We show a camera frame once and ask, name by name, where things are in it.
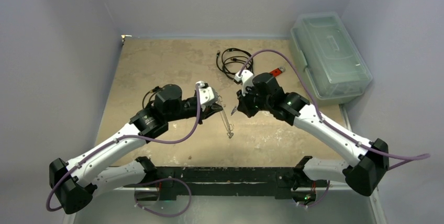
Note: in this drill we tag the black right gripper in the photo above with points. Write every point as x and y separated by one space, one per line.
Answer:
243 102

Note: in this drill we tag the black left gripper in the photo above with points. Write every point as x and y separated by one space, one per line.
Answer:
209 110

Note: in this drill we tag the silver key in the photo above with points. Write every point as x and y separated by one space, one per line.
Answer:
233 111

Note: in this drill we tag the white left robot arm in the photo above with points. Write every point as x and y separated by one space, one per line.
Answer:
75 182

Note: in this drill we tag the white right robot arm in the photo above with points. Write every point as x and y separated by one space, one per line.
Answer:
364 162

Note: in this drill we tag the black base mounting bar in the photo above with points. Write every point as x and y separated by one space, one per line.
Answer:
277 182

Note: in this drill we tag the clear green plastic toolbox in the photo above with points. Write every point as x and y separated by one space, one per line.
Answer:
327 59

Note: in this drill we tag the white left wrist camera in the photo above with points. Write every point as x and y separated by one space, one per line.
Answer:
206 95

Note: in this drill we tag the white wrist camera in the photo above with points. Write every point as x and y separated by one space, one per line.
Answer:
206 95
245 78

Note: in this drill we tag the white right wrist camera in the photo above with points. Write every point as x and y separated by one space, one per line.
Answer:
245 78

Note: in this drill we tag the red handled adjustable wrench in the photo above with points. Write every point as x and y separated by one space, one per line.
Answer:
278 71

